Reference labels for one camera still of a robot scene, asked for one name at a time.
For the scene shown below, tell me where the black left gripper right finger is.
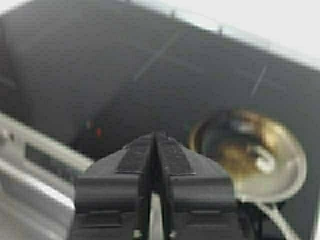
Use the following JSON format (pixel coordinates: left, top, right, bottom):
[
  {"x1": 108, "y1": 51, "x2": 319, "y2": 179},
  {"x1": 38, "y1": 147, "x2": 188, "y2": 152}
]
[{"x1": 154, "y1": 132, "x2": 245, "y2": 240}]

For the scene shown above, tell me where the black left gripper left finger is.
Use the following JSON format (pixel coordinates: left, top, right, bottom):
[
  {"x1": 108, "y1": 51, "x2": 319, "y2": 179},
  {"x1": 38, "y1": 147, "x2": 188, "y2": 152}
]
[{"x1": 71, "y1": 133, "x2": 155, "y2": 240}]

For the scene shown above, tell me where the raw shrimp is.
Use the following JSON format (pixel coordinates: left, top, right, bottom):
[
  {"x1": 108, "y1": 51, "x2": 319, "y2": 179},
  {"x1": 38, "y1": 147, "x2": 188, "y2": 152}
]
[{"x1": 252, "y1": 145, "x2": 276, "y2": 174}]

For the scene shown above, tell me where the stainless steel oven front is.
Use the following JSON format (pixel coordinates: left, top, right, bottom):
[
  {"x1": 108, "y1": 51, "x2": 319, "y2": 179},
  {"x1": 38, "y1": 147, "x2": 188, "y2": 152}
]
[{"x1": 0, "y1": 113, "x2": 93, "y2": 240}]

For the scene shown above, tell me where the black glass stove cooktop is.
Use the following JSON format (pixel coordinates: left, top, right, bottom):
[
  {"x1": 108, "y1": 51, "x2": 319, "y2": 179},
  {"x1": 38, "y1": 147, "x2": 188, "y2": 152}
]
[{"x1": 0, "y1": 0, "x2": 320, "y2": 240}]

